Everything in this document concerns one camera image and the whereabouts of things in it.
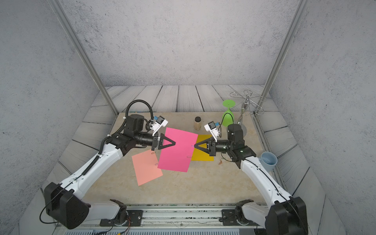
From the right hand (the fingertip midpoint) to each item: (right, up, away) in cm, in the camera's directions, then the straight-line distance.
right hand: (197, 147), depth 68 cm
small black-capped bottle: (+2, +12, +36) cm, 38 cm away
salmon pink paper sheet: (-32, -17, +27) cm, 46 cm away
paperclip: (+15, -14, +25) cm, 32 cm away
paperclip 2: (-4, -4, +1) cm, 6 cm away
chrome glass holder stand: (+31, +23, +20) cm, 44 cm away
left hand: (-10, +1, -2) cm, 11 cm away
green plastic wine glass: (+20, +15, +24) cm, 35 cm away
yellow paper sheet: (+1, -4, +1) cm, 4 cm away
